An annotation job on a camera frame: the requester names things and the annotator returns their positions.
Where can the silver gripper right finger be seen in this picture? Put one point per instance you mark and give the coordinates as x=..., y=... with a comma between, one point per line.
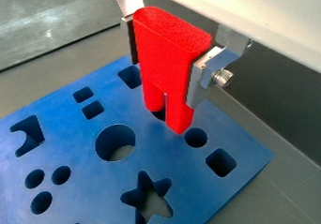
x=209, y=67

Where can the red square-circle peg object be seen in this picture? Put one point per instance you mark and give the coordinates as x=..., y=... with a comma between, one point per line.
x=169, y=44

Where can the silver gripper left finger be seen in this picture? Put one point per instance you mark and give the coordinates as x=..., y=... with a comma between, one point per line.
x=129, y=6

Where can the blue foam shape board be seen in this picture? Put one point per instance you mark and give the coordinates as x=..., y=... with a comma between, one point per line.
x=87, y=158

